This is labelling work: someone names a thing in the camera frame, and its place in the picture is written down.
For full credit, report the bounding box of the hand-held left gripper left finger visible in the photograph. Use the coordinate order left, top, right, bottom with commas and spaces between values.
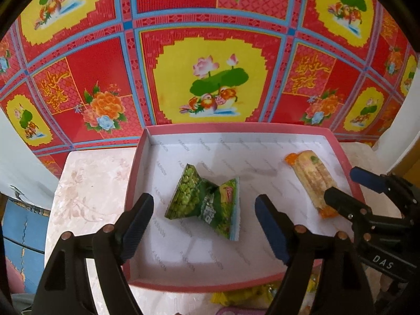
31, 193, 155, 315

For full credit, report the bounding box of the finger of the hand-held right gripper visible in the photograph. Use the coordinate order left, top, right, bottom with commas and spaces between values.
349, 167, 419, 219
323, 186, 376, 235

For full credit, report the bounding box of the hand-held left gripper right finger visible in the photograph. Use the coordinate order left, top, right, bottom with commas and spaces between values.
254, 194, 376, 315

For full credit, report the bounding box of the orange cracker packet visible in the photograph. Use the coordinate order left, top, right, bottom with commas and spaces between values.
284, 150, 340, 220

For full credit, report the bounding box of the green pea snack packet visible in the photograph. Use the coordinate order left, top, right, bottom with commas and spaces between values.
164, 163, 242, 242

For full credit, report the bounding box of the yellow snack packet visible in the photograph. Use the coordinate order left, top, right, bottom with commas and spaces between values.
210, 282, 283, 306

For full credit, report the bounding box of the pink cardboard box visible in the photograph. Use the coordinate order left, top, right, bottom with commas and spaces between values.
123, 122, 363, 294

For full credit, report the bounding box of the blue panel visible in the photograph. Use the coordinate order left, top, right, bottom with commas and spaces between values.
2, 200, 50, 294

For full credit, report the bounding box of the red floral printed cloth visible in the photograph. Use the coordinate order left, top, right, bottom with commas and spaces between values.
0, 0, 419, 179

